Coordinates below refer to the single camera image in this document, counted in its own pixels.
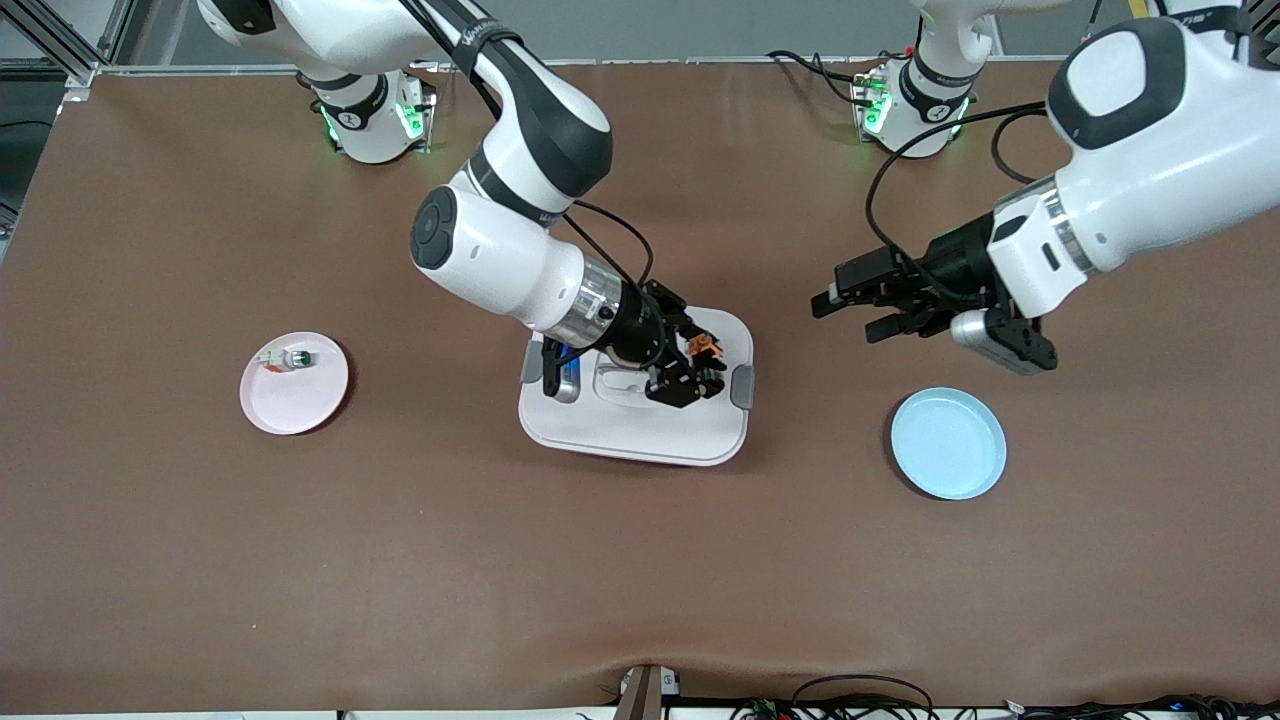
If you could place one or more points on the white green push-button switch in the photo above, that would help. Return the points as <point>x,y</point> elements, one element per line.
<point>287,359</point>

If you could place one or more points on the light blue round plate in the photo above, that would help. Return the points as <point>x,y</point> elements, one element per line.
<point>948,445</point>

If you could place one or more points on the aluminium table edge rail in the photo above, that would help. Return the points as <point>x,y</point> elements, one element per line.
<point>650,62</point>

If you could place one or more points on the white lidded box grey clips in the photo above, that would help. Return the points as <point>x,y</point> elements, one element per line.
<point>630,430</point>

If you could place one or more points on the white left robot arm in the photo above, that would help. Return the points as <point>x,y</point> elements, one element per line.
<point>1150,170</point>

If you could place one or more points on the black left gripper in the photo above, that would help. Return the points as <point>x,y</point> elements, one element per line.
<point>953,262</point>

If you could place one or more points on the aluminium profile bracket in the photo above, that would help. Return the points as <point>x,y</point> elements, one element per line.
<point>645,692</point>

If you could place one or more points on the pale pink round plate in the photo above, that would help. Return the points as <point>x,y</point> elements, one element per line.
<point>295,400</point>

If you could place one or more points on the black orange push-button switch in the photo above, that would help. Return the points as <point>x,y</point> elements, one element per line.
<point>704,346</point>

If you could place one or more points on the aluminium frame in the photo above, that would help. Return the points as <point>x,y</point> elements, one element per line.
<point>60,45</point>

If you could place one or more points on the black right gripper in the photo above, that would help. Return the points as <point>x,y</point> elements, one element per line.
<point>640,329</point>

